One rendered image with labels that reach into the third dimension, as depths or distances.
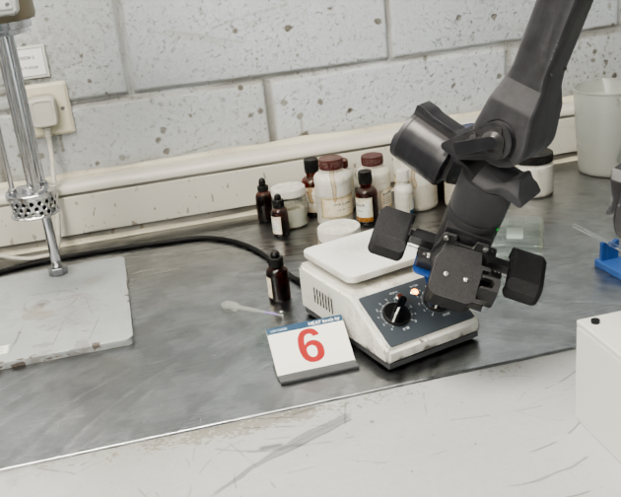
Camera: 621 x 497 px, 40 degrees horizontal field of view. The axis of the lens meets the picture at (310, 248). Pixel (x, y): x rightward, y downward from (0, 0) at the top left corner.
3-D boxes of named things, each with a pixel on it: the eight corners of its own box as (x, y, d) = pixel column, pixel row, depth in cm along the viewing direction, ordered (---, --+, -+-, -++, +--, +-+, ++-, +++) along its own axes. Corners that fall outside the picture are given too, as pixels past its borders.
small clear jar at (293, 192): (276, 219, 146) (272, 182, 144) (310, 217, 145) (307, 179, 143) (272, 231, 141) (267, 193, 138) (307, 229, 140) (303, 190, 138)
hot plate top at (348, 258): (435, 258, 103) (435, 251, 103) (350, 285, 98) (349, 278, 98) (380, 232, 113) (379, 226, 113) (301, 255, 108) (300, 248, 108)
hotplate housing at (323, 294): (482, 338, 100) (480, 275, 97) (388, 374, 94) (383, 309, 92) (378, 280, 118) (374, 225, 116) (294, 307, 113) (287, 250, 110)
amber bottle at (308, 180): (309, 209, 149) (303, 155, 146) (329, 209, 148) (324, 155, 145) (301, 217, 146) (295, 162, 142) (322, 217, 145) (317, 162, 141)
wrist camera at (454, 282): (439, 221, 87) (425, 268, 83) (510, 244, 86) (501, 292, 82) (425, 259, 91) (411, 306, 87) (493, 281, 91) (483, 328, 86)
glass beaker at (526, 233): (544, 268, 120) (482, 268, 122) (542, 228, 123) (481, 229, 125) (549, 245, 114) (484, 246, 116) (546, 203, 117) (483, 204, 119)
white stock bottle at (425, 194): (438, 197, 149) (435, 123, 144) (438, 211, 142) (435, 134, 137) (396, 199, 150) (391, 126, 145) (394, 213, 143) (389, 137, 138)
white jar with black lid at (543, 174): (547, 200, 142) (547, 158, 139) (507, 197, 145) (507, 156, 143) (557, 187, 147) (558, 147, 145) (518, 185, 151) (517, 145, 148)
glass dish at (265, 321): (250, 332, 107) (248, 316, 107) (293, 322, 109) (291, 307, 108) (261, 351, 102) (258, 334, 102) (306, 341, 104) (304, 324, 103)
